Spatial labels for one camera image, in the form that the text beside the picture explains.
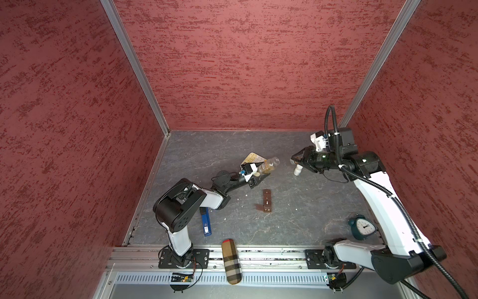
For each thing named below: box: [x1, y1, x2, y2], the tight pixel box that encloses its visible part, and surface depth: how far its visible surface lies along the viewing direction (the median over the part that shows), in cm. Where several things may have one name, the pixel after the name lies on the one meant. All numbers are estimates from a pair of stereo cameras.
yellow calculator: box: [240, 151, 268, 168], surface depth 108 cm
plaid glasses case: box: [221, 238, 243, 285], surface depth 72 cm
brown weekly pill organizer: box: [255, 189, 272, 213], surface depth 90 cm
